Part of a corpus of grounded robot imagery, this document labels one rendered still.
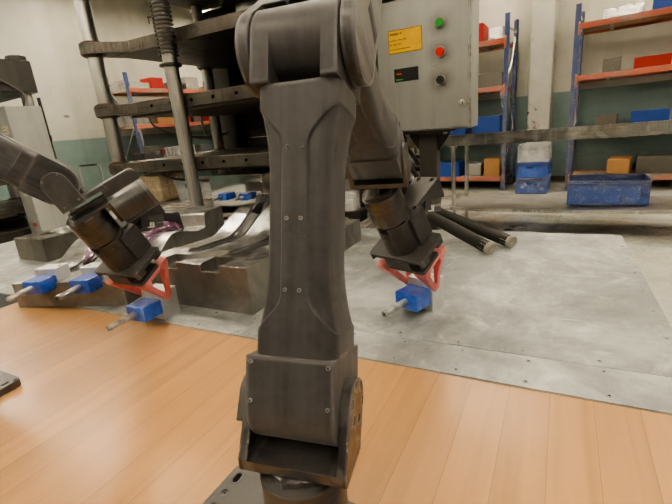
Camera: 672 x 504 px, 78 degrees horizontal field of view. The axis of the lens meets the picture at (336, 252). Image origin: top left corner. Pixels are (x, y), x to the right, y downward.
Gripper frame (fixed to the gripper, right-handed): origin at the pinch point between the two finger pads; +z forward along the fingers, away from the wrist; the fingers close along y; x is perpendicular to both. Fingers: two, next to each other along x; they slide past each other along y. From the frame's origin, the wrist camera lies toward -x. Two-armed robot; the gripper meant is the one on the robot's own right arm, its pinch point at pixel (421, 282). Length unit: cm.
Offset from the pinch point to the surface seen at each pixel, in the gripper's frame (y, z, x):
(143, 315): 33.7, -15.2, 31.0
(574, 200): 79, 214, -278
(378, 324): 2.0, -0.6, 10.4
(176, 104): 131, -25, -40
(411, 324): -2.2, 0.9, 7.8
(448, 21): 35, -14, -85
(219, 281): 28.7, -12.0, 18.5
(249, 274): 22.7, -12.0, 15.2
